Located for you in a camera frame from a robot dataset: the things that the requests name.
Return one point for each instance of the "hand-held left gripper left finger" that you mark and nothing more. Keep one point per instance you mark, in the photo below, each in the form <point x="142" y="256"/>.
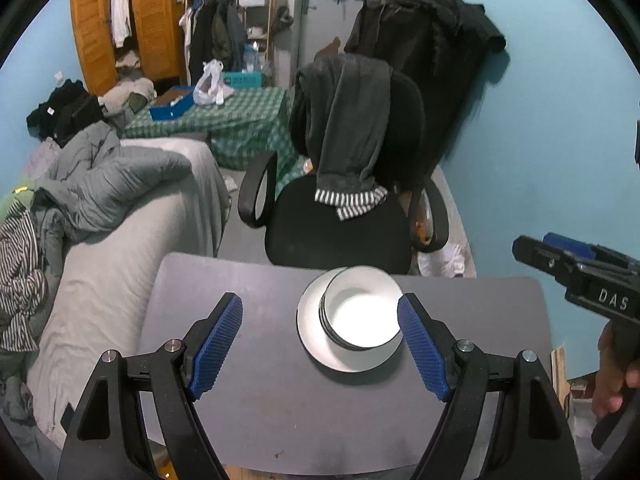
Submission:
<point x="220" y="340"/>

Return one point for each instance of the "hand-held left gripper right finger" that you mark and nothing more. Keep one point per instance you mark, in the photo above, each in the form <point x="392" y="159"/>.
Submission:
<point x="420" y="345"/>

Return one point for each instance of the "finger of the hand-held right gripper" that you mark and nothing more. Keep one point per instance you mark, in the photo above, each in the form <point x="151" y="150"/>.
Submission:
<point x="570" y="245"/>
<point x="537" y="255"/>

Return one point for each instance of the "white plate with black rim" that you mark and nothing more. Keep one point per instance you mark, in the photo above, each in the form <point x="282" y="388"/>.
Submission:
<point x="310" y="340"/>

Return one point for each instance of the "person's right hand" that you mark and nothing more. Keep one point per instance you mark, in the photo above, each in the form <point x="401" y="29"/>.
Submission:
<point x="605" y="365"/>

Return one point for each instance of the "crumpled white bag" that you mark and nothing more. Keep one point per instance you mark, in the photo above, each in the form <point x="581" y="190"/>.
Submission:
<point x="445" y="260"/>

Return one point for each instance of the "light wooden boards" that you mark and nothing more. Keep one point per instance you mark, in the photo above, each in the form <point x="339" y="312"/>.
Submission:
<point x="560" y="375"/>

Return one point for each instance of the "orange snack bag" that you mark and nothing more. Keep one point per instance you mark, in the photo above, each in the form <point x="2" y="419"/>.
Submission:
<point x="425" y="227"/>

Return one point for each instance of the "grey bed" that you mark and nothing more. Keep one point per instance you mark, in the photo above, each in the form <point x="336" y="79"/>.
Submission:
<point x="115" y="280"/>

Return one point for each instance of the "black office chair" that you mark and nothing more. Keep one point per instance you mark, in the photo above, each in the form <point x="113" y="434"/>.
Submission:
<point x="340" y="230"/>

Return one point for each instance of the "clear plastic bag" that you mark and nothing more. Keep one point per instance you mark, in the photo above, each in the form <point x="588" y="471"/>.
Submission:
<point x="582" y="435"/>

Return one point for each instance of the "grey duvet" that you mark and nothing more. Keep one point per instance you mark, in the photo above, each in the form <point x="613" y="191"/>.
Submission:
<point x="120" y="175"/>

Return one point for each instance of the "grey-green garment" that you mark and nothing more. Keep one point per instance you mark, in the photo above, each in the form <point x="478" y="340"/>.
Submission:
<point x="15" y="385"/>

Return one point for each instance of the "black and white striped shirt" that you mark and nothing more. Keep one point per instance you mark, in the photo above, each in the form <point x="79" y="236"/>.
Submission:
<point x="20" y="270"/>

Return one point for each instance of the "black hanging coat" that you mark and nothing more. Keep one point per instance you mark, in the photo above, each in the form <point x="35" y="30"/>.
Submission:
<point x="430" y="60"/>

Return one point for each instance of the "green checkered tablecloth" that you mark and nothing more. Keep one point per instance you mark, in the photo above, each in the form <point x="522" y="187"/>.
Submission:
<point x="240" y="115"/>

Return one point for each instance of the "grey hooded jacket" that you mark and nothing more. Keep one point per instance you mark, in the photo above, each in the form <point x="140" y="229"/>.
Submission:
<point x="350" y="125"/>

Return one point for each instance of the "blue flat box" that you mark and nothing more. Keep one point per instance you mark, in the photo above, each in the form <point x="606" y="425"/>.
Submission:
<point x="172" y="110"/>

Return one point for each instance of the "white plastic bag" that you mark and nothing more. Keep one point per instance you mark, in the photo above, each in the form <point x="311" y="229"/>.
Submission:
<point x="210" y="85"/>

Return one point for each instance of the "pile of beige clothes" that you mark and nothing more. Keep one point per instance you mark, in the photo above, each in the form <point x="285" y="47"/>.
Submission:
<point x="127" y="92"/>

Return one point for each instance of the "pile of black clothes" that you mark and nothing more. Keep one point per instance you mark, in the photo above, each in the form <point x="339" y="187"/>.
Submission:
<point x="65" y="110"/>

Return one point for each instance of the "grey door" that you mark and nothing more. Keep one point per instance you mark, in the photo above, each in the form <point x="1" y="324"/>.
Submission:
<point x="325" y="25"/>

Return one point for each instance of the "orange wooden wardrobe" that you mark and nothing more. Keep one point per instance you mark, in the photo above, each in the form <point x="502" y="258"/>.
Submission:
<point x="155" y="20"/>

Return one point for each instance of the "light wooden shelf rack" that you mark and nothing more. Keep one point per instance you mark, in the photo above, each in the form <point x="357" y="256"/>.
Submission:
<point x="255" y="0"/>

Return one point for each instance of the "white hanging shirt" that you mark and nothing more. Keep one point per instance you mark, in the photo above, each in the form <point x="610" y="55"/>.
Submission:
<point x="120" y="10"/>

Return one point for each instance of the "dark clothes on rail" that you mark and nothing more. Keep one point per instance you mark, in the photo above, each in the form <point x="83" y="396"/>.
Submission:
<point x="215" y="35"/>

